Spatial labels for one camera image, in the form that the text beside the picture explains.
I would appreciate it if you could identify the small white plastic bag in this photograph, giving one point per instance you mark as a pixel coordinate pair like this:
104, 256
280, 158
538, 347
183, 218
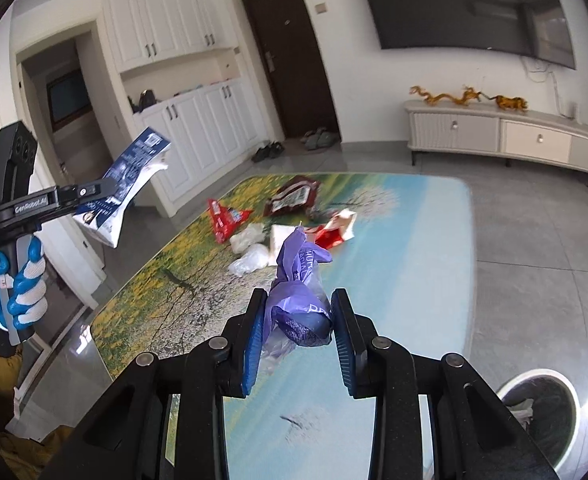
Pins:
246, 237
251, 259

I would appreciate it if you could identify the purple plastic bag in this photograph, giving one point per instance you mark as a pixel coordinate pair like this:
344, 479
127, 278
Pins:
299, 285

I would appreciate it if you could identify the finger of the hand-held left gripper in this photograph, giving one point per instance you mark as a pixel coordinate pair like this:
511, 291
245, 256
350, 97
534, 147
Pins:
86, 194

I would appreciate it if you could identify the dark red snack bag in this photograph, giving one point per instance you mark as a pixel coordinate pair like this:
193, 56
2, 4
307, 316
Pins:
291, 195

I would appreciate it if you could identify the tan slipper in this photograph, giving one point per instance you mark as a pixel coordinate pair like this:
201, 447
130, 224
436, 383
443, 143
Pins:
307, 136
318, 132

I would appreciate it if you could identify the small white upright device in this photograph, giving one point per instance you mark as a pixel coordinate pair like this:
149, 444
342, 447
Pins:
575, 111

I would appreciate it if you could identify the white wall cabinet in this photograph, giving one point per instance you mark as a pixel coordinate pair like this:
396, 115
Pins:
194, 125

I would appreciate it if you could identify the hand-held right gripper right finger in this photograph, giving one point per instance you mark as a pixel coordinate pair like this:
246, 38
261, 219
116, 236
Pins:
344, 350

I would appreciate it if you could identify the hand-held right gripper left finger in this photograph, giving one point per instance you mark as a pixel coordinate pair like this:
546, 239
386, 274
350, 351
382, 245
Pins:
254, 350

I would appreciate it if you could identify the dark handbag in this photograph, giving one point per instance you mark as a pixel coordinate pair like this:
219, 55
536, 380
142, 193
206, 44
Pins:
146, 98

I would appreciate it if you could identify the person's left hand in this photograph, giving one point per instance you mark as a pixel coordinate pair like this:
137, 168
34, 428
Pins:
26, 295

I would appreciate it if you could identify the round grey trash bin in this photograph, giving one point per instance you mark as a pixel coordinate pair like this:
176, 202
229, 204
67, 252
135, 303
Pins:
548, 400

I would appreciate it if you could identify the red white wrapper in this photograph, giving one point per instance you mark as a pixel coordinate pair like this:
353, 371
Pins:
336, 230

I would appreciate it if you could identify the dark brown entrance door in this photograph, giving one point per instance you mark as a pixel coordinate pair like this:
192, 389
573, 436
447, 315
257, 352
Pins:
294, 60

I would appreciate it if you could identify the dark window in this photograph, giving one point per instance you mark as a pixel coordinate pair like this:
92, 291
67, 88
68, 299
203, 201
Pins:
69, 97

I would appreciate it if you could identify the red snack wrapper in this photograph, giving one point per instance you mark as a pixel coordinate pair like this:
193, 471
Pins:
224, 220

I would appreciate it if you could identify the blue white snack packet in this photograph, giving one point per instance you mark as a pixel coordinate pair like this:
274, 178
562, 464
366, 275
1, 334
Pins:
124, 175

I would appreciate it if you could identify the grey slipper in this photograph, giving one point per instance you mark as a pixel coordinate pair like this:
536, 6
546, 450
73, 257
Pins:
329, 138
314, 142

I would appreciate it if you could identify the golden tiger figurine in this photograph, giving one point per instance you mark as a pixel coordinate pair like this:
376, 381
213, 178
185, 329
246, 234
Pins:
511, 102

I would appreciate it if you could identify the white television stand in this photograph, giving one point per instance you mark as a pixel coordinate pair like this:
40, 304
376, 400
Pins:
453, 125

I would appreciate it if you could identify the golden dragon figurine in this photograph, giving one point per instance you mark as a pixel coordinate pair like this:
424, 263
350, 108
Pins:
431, 97
468, 96

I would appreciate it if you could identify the white paper wrapper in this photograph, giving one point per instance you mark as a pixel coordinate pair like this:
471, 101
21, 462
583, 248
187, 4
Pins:
280, 240

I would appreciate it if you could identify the black shoe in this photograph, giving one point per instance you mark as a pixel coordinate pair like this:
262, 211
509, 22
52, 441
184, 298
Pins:
260, 154
275, 149

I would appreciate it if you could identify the wall-mounted black television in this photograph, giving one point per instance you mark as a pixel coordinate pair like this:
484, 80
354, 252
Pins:
448, 5

